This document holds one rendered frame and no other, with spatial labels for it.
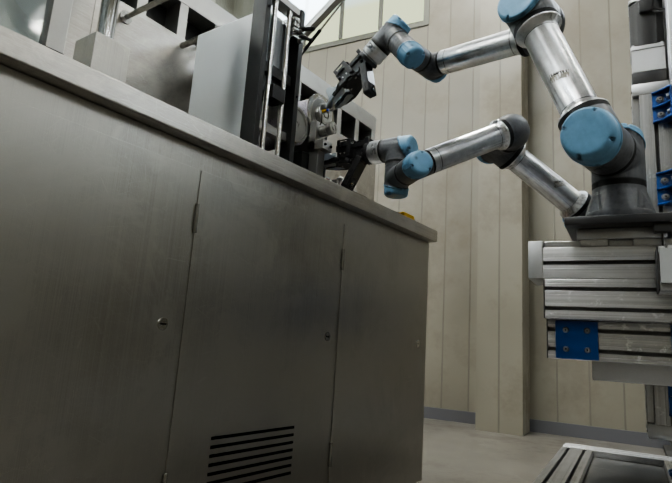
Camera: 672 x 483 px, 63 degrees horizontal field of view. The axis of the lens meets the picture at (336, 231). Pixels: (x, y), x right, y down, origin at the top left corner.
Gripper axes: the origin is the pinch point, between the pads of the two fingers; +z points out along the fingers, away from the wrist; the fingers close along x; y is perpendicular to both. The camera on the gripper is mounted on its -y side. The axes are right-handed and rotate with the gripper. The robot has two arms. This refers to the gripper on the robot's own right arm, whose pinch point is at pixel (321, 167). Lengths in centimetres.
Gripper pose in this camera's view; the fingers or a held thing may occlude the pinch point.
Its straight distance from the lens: 187.5
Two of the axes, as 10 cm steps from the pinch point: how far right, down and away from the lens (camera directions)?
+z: -8.2, 0.6, 5.7
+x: -5.7, -2.0, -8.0
